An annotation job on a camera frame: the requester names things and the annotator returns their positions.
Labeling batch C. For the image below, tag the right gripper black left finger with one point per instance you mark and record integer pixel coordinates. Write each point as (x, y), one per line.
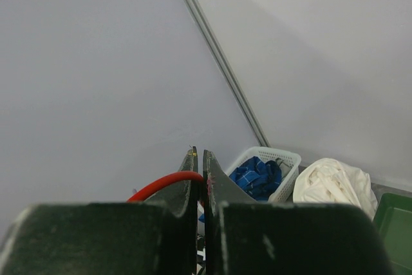
(157, 236)

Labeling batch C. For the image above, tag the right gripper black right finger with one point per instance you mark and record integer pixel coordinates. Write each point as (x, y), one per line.
(243, 236)

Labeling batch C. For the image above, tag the blue plaid cloth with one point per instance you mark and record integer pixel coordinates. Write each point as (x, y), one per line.
(257, 178)

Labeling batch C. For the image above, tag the white basket with clothes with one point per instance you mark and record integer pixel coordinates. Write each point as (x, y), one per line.
(288, 162)

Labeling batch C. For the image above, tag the white crumpled cloth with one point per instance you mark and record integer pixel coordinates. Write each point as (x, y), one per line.
(331, 181)

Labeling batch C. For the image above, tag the green tray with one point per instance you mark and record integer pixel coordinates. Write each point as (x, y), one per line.
(393, 221)

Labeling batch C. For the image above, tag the left aluminium frame post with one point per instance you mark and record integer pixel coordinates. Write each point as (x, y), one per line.
(226, 70)

